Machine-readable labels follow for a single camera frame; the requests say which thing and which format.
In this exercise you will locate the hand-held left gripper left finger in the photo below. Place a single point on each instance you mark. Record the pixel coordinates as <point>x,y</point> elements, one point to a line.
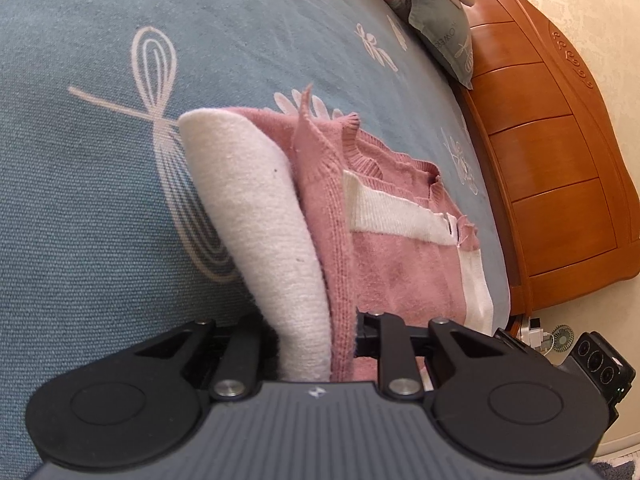
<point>240,347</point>

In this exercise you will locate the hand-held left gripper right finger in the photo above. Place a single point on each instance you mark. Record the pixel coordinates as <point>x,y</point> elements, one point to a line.
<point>395,350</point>

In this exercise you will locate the pink and white knit sweater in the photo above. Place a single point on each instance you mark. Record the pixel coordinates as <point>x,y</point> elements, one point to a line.
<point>380,260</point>

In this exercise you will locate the small green fan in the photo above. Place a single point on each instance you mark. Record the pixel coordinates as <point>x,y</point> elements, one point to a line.
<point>562,337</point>

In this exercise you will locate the white charger block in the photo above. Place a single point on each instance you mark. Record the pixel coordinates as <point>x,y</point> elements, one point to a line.
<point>531,334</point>

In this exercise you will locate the dark floor mat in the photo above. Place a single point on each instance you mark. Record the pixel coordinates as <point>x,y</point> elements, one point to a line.
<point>617,466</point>

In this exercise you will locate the blue floral bed sheet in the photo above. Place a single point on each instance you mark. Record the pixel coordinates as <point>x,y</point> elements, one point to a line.
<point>125,185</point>

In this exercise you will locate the wooden bed headboard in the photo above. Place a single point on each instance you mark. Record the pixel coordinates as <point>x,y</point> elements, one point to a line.
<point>540,135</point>

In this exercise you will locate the grey-green printed pillow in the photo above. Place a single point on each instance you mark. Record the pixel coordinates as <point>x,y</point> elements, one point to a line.
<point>445,30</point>

